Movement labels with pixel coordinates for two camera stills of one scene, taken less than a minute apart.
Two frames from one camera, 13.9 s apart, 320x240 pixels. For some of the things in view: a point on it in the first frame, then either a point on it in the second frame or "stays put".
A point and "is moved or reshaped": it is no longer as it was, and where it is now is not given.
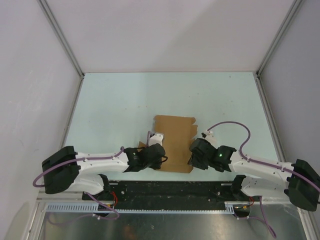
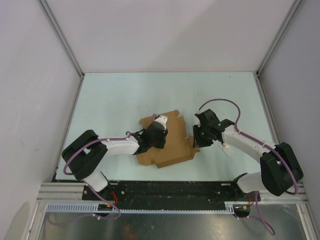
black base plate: x=173 y=191 stays put
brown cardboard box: x=178 y=133 is moved or reshaped
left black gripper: x=157 y=165 to x=161 y=144
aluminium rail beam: x=42 y=196 stays put
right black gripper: x=193 y=161 to x=197 y=142
